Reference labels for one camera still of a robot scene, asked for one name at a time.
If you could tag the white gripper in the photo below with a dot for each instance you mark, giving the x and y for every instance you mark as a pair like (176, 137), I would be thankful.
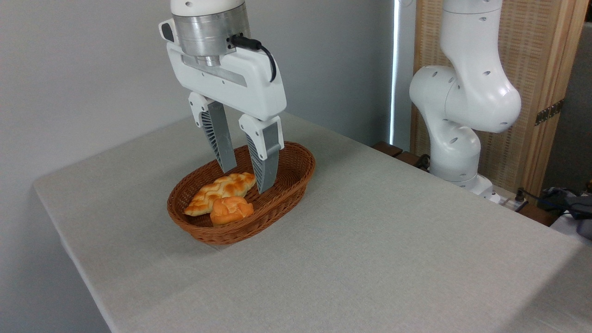
(252, 95)

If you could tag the long braided bread loaf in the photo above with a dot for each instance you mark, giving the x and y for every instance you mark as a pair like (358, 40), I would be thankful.
(217, 189)

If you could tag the brown oval wicker basket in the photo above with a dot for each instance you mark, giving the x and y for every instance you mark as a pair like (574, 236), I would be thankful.
(286, 194)

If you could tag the small round orange bread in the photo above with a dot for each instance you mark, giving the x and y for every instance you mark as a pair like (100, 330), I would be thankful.
(231, 212)

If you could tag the grey tablecloth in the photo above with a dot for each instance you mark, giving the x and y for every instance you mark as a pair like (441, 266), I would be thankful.
(393, 259)

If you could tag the wooden woven folding screen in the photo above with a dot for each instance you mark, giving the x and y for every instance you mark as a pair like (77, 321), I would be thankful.
(532, 46)

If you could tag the metal screen hinge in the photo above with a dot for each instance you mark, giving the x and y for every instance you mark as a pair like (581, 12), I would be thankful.
(549, 112)

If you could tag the dark grey bundle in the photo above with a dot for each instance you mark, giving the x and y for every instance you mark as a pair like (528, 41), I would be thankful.
(569, 203)

